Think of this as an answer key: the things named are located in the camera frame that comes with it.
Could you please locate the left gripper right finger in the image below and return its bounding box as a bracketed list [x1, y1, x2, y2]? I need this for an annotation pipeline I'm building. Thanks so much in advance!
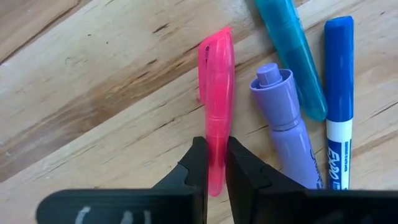
[225, 136, 398, 224]

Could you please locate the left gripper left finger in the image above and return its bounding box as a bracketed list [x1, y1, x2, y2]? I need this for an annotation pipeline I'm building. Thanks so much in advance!
[35, 136, 209, 224]

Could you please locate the lavender thick marker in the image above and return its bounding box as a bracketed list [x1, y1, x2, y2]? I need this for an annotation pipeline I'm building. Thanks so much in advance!
[249, 62, 324, 190]

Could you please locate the pink highlighter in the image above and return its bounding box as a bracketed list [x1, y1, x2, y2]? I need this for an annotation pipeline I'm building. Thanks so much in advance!
[197, 26, 236, 197]

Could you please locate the blue whiteboard marker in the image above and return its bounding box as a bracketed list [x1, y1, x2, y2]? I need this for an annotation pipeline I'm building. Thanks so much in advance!
[323, 15, 354, 190]

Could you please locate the teal highlighter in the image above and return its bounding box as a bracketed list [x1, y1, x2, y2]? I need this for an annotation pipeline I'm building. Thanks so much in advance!
[254, 0, 328, 122]

